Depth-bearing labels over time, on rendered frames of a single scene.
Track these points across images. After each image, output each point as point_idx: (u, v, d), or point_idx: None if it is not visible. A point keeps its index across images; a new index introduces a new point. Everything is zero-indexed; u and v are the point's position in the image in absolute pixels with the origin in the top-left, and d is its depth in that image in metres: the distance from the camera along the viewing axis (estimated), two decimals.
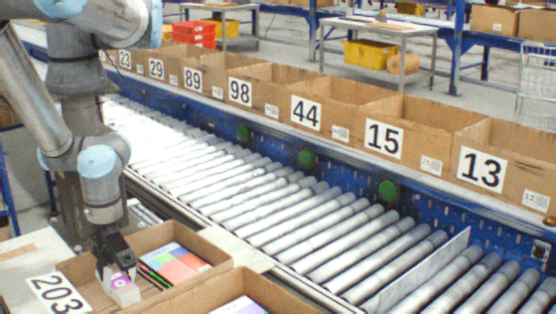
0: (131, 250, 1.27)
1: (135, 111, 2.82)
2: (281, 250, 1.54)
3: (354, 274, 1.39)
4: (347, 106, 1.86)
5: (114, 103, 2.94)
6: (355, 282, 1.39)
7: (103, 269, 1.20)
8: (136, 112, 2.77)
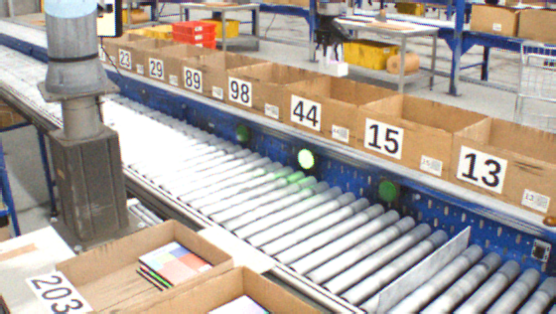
0: (341, 42, 1.98)
1: (135, 111, 2.82)
2: (281, 250, 1.54)
3: (354, 274, 1.39)
4: (347, 106, 1.86)
5: (114, 103, 2.94)
6: (355, 282, 1.39)
7: (327, 48, 1.92)
8: (136, 112, 2.77)
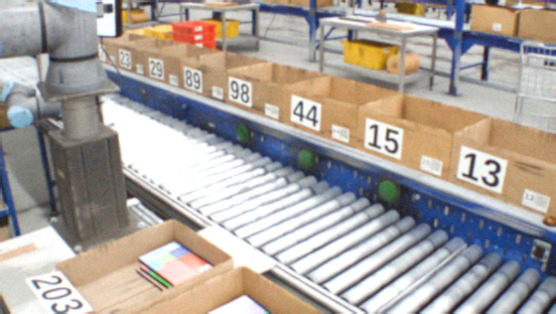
0: None
1: (135, 111, 2.82)
2: (281, 250, 1.54)
3: (354, 274, 1.39)
4: (347, 106, 1.86)
5: (114, 103, 2.94)
6: (355, 282, 1.39)
7: None
8: (136, 112, 2.77)
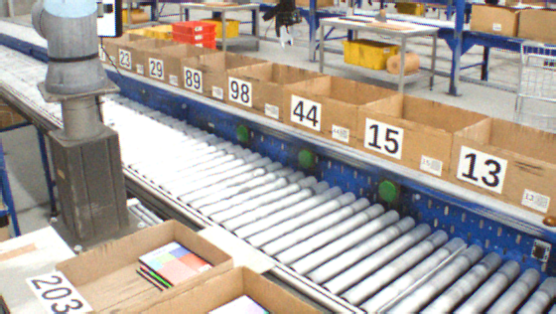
0: (277, 27, 2.00)
1: (135, 111, 2.82)
2: (281, 250, 1.54)
3: (354, 274, 1.39)
4: (347, 106, 1.86)
5: (114, 103, 2.94)
6: (355, 282, 1.39)
7: (287, 25, 2.08)
8: (136, 112, 2.77)
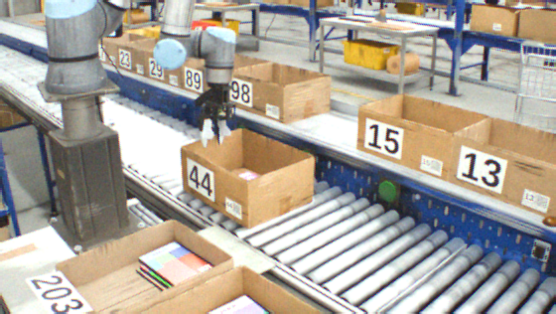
0: (201, 118, 1.61)
1: (135, 111, 2.82)
2: (281, 250, 1.54)
3: (354, 274, 1.39)
4: (237, 179, 1.59)
5: (114, 103, 2.94)
6: (355, 282, 1.39)
7: None
8: (136, 112, 2.77)
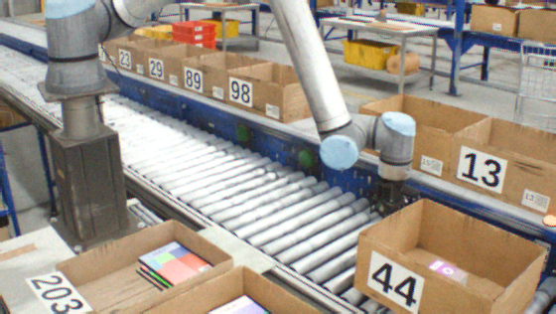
0: None
1: (135, 111, 2.82)
2: (276, 241, 1.55)
3: None
4: (473, 295, 1.03)
5: (114, 103, 2.94)
6: (343, 272, 1.42)
7: None
8: (136, 112, 2.77)
